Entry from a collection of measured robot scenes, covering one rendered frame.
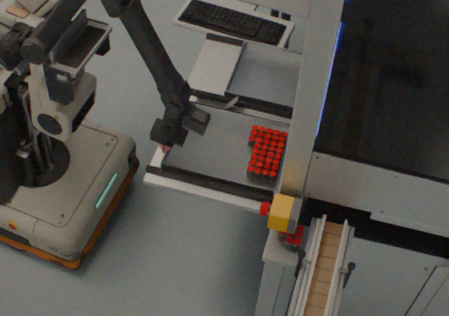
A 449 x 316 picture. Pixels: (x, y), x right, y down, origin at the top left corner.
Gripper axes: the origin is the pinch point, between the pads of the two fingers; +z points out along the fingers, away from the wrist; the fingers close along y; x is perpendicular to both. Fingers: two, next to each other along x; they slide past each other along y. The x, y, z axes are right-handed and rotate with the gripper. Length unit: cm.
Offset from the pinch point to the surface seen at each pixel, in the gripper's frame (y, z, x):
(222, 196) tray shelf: 20.8, -0.4, -9.1
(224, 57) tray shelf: 6.1, 1.6, 47.9
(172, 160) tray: 3.2, 2.6, -0.5
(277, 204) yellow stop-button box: 34.1, -18.2, -18.0
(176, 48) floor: -24, 96, 141
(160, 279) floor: 11, 91, 4
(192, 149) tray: 7.7, 1.7, 5.1
